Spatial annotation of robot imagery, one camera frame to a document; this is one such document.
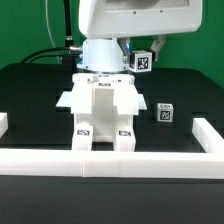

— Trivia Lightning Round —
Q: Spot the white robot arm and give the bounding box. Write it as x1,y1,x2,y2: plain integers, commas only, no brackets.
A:
79,0,203,73

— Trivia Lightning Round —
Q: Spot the white marker cube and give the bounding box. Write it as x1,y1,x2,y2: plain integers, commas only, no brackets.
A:
130,50,152,73
157,103,174,122

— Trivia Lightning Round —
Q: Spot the white chair back frame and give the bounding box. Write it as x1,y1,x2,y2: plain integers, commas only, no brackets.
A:
71,73,139,115

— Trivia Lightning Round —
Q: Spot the thin white cable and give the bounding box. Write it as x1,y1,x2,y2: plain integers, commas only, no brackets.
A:
45,0,63,64

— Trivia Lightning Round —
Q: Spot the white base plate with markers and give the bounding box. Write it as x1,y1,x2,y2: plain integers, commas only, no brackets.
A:
56,91,147,110

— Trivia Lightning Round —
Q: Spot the white block at left edge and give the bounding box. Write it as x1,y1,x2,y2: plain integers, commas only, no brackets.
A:
0,113,8,135

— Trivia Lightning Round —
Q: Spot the white U-shaped fence frame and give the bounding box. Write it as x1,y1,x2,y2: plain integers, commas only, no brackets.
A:
0,117,224,179

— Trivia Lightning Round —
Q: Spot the white chair seat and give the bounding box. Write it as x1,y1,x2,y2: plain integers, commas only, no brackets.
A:
73,87,134,143

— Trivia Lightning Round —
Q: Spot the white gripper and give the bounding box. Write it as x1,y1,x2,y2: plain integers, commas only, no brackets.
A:
79,0,203,64

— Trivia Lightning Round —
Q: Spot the black cable bundle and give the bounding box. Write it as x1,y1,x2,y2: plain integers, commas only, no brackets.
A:
20,0,84,64

